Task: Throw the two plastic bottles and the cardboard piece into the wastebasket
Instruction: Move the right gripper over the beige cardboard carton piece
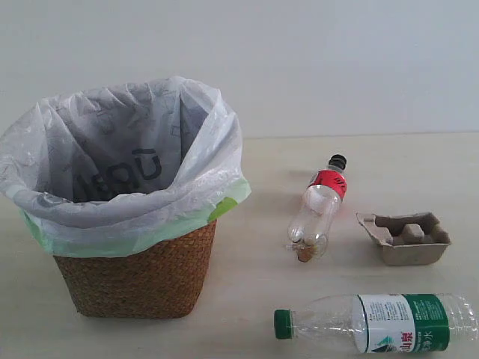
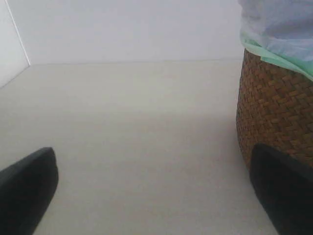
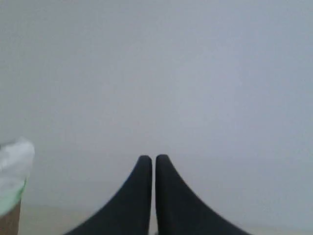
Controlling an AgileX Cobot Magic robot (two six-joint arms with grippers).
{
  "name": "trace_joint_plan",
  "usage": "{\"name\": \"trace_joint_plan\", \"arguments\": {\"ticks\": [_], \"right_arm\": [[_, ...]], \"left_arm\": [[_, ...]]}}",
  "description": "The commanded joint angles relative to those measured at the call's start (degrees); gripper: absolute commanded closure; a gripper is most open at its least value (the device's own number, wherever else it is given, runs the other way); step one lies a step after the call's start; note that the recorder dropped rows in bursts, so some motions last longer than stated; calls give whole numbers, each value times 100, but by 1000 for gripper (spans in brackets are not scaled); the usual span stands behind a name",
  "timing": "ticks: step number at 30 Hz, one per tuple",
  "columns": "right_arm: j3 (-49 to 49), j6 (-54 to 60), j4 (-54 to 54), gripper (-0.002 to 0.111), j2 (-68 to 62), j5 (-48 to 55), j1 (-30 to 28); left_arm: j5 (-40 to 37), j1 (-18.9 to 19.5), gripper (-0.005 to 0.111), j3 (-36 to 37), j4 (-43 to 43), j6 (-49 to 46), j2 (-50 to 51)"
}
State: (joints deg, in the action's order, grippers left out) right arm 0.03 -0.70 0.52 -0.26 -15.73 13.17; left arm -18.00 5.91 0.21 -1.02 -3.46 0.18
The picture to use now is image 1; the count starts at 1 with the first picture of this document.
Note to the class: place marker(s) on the red label clear plastic bottle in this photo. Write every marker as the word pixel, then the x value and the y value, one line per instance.
pixel 308 232

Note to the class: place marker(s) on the grey cardboard pulp tray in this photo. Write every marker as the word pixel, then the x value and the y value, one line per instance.
pixel 408 240

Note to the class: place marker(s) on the green label clear water bottle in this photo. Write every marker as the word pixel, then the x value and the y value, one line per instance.
pixel 360 324

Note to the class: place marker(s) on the woven wicker waste basket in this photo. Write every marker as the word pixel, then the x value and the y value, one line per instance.
pixel 163 282

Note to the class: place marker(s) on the white green plastic bin liner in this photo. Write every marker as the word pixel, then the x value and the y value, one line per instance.
pixel 113 171

